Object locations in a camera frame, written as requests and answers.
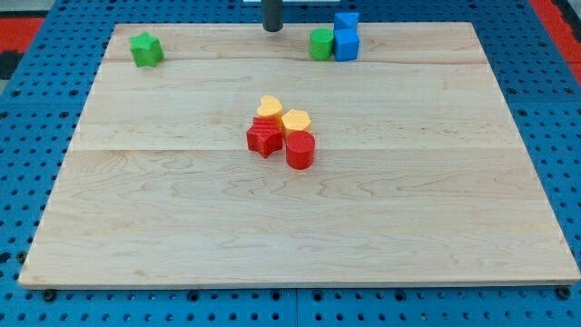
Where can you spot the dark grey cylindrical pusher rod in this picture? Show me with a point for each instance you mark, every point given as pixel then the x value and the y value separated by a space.
pixel 272 15

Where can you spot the blue triangle block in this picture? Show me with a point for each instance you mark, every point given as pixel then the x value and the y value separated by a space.
pixel 346 20

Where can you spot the light wooden board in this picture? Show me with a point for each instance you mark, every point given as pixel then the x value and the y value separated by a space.
pixel 420 176

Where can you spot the green cylinder block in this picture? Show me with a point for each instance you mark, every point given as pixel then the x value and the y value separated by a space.
pixel 321 43

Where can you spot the blue cube block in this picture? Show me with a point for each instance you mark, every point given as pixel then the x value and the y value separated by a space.
pixel 345 44

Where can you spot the yellow heart block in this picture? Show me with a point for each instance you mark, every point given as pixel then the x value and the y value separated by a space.
pixel 270 107

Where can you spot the yellow hexagon block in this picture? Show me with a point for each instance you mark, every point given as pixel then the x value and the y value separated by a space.
pixel 295 120

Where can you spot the red star block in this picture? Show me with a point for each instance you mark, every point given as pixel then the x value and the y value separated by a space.
pixel 264 136

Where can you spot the green star block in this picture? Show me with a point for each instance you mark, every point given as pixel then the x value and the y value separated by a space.
pixel 146 50

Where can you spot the red cylinder block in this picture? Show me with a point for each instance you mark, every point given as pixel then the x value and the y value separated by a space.
pixel 300 147

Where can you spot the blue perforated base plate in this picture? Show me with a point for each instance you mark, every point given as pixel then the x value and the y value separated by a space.
pixel 54 50

